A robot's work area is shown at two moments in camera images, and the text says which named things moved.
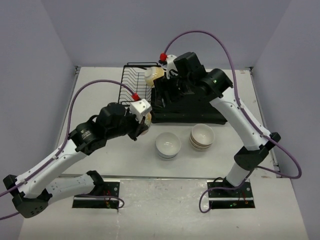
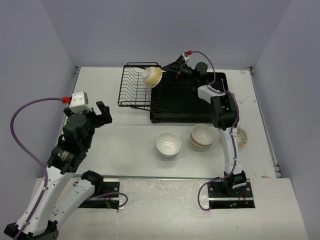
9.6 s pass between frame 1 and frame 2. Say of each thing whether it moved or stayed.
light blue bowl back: stayed
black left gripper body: moved
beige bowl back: stayed
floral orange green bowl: moved
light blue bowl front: stayed
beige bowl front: stayed
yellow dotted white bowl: stayed
